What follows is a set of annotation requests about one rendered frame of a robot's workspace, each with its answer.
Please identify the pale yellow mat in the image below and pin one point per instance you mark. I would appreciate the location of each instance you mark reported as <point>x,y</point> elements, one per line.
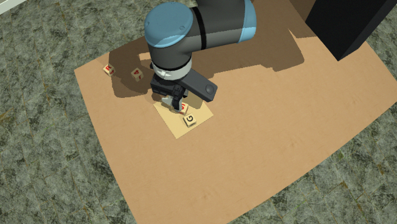
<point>175,121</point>

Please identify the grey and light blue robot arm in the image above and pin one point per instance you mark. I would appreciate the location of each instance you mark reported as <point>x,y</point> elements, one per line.
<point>173,31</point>

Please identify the cream block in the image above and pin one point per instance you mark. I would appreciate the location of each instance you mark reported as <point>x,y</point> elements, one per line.
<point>109,69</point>
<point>137,74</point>
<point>184,109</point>
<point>190,120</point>

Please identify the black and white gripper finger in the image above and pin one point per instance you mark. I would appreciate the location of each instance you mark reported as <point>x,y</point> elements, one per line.
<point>174,102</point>
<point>185,93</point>

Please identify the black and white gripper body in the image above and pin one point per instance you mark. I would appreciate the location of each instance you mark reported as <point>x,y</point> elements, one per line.
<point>166,87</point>

